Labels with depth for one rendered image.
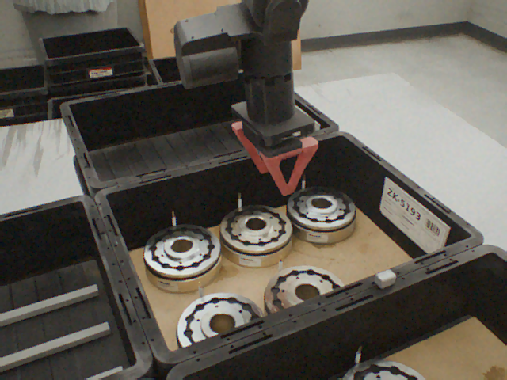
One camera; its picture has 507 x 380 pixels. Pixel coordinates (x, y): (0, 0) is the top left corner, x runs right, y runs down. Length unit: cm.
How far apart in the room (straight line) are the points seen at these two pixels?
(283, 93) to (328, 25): 337
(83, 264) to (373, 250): 41
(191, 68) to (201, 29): 4
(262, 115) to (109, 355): 33
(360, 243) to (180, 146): 41
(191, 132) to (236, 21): 50
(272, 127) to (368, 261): 25
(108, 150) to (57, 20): 193
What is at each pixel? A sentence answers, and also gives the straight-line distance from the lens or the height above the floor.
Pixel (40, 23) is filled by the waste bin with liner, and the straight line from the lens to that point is 292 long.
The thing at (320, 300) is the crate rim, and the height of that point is 93.
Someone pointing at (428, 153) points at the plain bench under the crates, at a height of 70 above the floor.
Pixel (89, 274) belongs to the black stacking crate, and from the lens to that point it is 72.
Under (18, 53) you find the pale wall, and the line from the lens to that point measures 354.
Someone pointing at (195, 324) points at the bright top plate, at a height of 86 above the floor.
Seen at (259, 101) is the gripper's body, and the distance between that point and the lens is 57.
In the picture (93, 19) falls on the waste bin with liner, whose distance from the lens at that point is 288.
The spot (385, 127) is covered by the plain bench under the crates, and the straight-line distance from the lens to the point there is 134.
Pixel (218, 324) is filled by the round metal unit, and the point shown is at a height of 85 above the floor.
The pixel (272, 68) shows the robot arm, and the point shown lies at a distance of 55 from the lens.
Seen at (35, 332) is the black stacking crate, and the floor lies 83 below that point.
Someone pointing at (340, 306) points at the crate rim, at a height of 93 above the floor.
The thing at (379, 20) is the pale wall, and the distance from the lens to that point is 414.
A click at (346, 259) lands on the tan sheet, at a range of 71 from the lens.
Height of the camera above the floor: 131
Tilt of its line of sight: 35 degrees down
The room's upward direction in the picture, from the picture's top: straight up
